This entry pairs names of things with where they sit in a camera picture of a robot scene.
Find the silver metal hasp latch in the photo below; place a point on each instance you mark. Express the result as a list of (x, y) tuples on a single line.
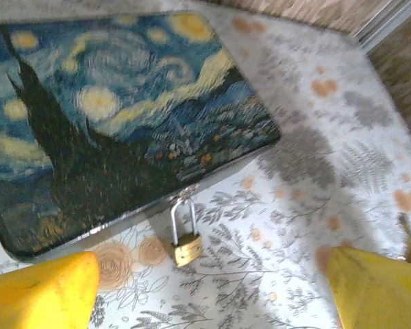
[(185, 196)]

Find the floral patterned table cover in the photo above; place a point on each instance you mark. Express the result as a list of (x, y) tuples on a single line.
[(294, 205)]

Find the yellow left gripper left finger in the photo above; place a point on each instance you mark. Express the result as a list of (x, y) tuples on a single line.
[(37, 298)]

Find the small brass padlock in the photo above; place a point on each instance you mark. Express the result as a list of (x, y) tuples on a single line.
[(186, 252)]

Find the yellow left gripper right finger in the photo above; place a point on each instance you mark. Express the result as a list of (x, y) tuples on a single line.
[(380, 294)]

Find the starry night painted tin box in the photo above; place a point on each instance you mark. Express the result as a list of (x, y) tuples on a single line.
[(106, 120)]

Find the aluminium frame post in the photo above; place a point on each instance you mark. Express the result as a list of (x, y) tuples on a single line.
[(390, 20)]

